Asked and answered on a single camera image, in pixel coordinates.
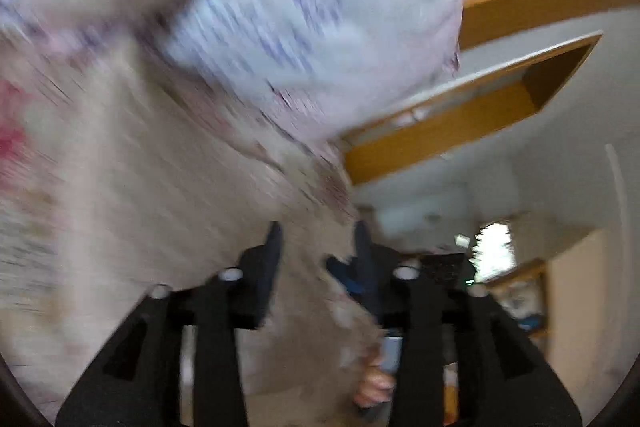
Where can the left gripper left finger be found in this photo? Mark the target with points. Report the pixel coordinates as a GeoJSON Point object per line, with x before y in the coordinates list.
{"type": "Point", "coordinates": [134, 380]}

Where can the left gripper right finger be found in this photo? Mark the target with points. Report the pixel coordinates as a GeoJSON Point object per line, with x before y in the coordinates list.
{"type": "Point", "coordinates": [444, 318]}

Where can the cream cable-knit sweater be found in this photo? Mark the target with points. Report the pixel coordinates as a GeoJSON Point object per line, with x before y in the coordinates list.
{"type": "Point", "coordinates": [164, 180]}

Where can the person's right hand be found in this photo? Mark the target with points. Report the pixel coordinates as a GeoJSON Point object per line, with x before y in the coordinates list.
{"type": "Point", "coordinates": [375, 386]}

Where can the wooden display shelf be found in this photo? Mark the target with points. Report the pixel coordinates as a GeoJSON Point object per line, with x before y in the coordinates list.
{"type": "Point", "coordinates": [523, 293]}

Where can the lavender print pillow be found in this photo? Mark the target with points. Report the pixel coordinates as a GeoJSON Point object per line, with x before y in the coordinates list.
{"type": "Point", "coordinates": [316, 68]}

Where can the floral bed quilt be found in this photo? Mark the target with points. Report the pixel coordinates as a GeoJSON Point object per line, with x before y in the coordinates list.
{"type": "Point", "coordinates": [30, 122]}

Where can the wooden headboard frame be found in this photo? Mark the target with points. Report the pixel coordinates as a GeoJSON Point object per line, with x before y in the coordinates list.
{"type": "Point", "coordinates": [484, 102]}

